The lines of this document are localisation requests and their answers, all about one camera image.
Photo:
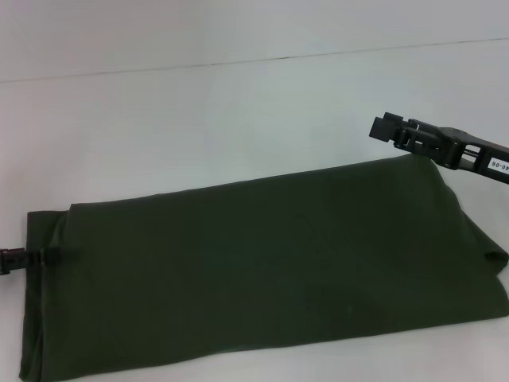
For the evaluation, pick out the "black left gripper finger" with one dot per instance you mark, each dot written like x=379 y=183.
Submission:
x=20 y=260

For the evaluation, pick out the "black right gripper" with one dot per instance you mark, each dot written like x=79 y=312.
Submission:
x=477 y=153

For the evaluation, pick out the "dark green FREE T-shirt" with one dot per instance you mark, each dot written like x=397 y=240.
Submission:
x=238 y=270

